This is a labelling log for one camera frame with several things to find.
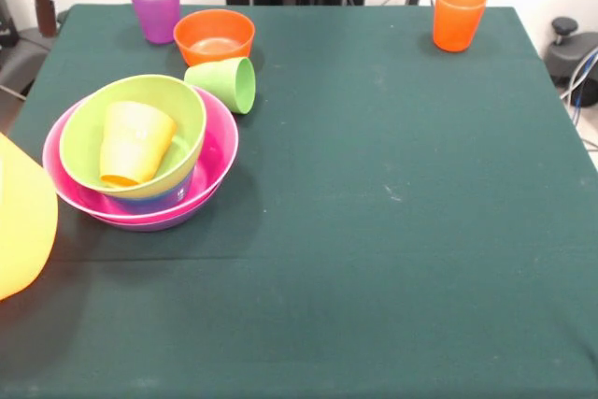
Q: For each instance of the green cup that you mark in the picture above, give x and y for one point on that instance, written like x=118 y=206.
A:
x=215 y=81

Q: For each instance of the large yellow bowl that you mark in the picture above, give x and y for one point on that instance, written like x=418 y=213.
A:
x=23 y=221

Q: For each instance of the orange bowl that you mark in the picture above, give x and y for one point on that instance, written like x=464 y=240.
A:
x=210 y=27

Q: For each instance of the dark green tablecloth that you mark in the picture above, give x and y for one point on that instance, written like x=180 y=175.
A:
x=374 y=254

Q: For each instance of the dark grey equipment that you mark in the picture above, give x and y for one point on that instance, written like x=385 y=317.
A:
x=7 y=20

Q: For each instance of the orange cup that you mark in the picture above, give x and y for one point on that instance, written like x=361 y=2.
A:
x=458 y=20

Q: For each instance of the yellow-orange cup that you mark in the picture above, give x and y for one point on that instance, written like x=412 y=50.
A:
x=135 y=142

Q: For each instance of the purple cup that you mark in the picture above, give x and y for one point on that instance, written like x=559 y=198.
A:
x=156 y=6

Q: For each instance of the green bowl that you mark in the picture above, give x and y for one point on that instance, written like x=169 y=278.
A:
x=187 y=109

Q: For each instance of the blue bowl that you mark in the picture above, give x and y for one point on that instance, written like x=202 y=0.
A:
x=154 y=203

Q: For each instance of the large pink bowl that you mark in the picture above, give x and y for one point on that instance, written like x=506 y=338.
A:
x=222 y=137

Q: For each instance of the purple bowl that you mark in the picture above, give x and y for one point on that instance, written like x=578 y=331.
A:
x=154 y=227

